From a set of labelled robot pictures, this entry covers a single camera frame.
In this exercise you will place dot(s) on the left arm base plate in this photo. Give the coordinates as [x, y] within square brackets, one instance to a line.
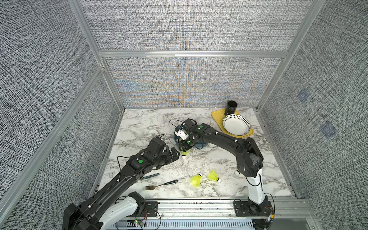
[149, 209]

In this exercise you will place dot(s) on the yellow shuttlecock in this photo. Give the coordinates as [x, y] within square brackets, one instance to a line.
[212, 176]
[184, 155]
[196, 180]

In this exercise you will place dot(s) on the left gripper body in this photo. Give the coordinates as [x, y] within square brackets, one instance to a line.
[166, 158]

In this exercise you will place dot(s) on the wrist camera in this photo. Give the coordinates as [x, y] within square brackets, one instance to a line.
[182, 132]
[156, 147]

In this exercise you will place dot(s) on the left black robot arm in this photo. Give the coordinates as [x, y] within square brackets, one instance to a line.
[100, 211]

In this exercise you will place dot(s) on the white patterned bowl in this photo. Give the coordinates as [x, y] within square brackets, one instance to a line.
[236, 125]

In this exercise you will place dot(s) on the yellow tray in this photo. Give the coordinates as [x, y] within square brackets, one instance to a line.
[218, 116]

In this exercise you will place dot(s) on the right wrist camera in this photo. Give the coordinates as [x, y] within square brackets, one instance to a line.
[182, 132]

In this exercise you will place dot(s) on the black handled fork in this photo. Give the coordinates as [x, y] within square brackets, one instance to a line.
[152, 187]

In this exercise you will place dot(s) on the teal pen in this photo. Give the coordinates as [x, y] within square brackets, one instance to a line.
[150, 176]

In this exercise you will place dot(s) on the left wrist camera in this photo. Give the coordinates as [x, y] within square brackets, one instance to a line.
[156, 147]

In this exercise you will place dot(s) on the aluminium front rail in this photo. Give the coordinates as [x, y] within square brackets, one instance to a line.
[221, 208]

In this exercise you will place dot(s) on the black cup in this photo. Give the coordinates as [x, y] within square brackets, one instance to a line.
[230, 108]

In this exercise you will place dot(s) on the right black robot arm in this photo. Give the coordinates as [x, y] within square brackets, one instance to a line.
[249, 159]

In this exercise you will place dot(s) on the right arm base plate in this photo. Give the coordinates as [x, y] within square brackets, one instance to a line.
[251, 209]

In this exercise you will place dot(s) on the teal storage box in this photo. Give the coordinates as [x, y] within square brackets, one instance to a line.
[199, 145]

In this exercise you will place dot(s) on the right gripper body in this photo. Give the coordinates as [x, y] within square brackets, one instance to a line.
[188, 143]

